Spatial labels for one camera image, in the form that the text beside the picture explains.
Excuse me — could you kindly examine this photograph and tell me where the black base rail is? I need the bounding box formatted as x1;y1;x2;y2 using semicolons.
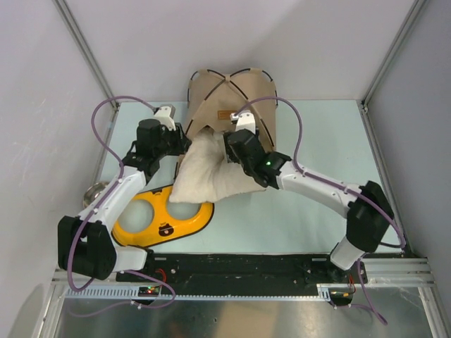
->
140;252;339;297

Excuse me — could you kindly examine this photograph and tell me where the steel pet bowl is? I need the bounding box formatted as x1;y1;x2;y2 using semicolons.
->
82;181;109;208

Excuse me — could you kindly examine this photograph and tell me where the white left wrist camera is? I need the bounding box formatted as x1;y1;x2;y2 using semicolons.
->
154;104;176;131

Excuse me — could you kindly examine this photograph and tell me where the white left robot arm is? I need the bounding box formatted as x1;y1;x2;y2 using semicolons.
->
58;117;191;281

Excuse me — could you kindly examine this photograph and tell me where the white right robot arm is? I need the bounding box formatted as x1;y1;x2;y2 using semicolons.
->
223;130;394;282

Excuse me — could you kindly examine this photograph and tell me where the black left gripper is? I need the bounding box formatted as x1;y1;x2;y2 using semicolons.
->
154;123;192;160

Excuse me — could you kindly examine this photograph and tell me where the right aluminium frame post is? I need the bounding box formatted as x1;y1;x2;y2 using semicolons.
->
361;0;429;108

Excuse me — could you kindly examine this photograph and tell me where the left aluminium frame post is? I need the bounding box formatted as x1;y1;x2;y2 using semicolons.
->
51;0;114;99

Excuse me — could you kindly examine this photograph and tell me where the black tent pole front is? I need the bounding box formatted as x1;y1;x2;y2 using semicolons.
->
188;68;279;142

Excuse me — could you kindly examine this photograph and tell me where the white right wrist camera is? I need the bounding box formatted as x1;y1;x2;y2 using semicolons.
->
230;110;257;134

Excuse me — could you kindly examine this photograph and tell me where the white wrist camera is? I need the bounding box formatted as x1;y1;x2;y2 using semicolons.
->
230;110;257;134
154;104;176;131

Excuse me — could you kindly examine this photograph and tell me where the cream fluffy cushion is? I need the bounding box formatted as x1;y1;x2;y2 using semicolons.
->
169;127;265;204

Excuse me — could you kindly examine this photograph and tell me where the aluminium frame post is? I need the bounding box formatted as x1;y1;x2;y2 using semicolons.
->
361;0;429;108
51;0;114;99

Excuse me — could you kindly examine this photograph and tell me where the beige fabric pet tent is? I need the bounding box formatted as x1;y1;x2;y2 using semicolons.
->
183;68;278;151

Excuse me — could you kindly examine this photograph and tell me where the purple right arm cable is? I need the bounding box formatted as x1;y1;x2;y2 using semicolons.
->
235;96;406;324

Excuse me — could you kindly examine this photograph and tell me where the small circuit board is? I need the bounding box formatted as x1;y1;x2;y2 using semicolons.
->
138;286;161;297

